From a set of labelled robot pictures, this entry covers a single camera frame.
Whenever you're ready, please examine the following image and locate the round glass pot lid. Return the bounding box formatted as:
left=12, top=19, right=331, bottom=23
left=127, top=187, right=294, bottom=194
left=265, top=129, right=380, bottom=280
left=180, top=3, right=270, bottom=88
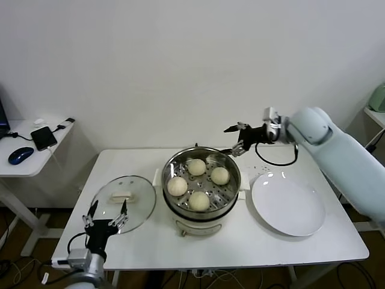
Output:
left=90, top=175, right=158, bottom=235

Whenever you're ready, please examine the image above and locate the white steamed baozi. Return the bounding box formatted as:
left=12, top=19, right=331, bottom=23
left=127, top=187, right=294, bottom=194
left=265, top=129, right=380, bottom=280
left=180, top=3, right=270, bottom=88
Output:
left=187, top=158, right=207, bottom=176
left=210, top=167, right=231, bottom=185
left=188, top=191, right=211, bottom=211
left=167, top=176, right=188, bottom=196

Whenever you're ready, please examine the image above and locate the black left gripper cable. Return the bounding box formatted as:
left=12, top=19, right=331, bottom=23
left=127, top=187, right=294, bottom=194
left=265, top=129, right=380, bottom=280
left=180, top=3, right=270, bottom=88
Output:
left=66, top=231, right=88, bottom=256

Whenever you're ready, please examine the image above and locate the white rounded desk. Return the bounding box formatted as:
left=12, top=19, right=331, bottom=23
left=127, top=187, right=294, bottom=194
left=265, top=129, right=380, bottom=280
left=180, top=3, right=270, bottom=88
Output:
left=0, top=119, right=76, bottom=257

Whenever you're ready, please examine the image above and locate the black smartphone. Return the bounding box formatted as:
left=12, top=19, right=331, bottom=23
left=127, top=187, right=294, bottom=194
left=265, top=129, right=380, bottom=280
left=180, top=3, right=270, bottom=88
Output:
left=31, top=126, right=58, bottom=151

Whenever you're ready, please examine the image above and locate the perforated steel steamer basket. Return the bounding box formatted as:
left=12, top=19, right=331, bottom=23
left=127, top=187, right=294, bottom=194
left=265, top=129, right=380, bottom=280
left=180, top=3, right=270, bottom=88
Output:
left=162, top=147, right=242, bottom=219

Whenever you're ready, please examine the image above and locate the white charging cable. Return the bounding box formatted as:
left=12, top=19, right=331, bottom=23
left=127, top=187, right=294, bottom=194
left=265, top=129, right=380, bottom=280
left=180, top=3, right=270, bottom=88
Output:
left=46, top=146, right=66, bottom=181

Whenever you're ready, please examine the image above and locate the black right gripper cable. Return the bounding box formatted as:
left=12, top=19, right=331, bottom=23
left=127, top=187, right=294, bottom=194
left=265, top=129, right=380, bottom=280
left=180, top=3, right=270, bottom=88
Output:
left=254, top=140, right=300, bottom=167

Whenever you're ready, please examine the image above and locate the blue computer mouse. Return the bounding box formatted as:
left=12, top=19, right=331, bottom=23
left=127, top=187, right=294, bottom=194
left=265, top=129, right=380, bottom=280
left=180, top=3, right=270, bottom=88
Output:
left=8, top=146, right=35, bottom=166

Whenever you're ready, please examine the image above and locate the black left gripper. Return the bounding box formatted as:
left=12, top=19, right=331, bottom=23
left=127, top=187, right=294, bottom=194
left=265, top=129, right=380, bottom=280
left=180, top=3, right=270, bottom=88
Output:
left=82, top=199, right=130, bottom=253

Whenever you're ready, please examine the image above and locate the pale green appliance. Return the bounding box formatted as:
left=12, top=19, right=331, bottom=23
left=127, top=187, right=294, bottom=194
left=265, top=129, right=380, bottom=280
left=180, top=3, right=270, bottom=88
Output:
left=367, top=84, right=385, bottom=113

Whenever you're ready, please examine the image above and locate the white small table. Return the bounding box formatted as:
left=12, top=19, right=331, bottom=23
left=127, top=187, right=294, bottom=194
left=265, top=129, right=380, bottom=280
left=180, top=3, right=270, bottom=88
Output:
left=362, top=107, right=385, bottom=135

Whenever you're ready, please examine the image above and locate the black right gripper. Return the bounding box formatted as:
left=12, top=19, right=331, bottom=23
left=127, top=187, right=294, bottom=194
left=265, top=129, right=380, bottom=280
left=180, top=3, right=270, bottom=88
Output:
left=220, top=122, right=270, bottom=158

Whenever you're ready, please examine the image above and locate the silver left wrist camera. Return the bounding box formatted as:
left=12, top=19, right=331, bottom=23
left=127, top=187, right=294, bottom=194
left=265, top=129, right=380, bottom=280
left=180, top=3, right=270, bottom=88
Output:
left=50, top=247, right=93, bottom=269

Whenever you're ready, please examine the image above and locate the white electric cooking pot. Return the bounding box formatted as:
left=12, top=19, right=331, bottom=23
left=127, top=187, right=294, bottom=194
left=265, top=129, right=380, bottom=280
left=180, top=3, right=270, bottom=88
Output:
left=152, top=168, right=251, bottom=237

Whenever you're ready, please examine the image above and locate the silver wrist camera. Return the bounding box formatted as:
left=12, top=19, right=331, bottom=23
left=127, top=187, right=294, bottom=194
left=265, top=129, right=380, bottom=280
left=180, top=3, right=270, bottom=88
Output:
left=50, top=247, right=93, bottom=269
left=262, top=106, right=284, bottom=126

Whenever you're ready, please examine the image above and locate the black usb adapter cable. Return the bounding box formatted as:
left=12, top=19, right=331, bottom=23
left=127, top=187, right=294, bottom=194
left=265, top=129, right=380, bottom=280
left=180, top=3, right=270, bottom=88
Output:
left=0, top=117, right=76, bottom=141

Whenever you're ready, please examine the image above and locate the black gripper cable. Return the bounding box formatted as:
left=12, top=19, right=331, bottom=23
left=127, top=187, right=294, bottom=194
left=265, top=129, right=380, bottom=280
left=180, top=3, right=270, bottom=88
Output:
left=66, top=231, right=88, bottom=256
left=254, top=140, right=300, bottom=167

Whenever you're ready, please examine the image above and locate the white round plate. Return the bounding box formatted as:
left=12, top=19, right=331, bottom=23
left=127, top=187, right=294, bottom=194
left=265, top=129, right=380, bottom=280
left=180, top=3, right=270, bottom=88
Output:
left=251, top=171, right=327, bottom=237

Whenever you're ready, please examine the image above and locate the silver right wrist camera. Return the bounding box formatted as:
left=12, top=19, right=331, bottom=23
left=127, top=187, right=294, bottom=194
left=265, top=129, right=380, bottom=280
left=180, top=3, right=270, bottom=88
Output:
left=262, top=106, right=284, bottom=126

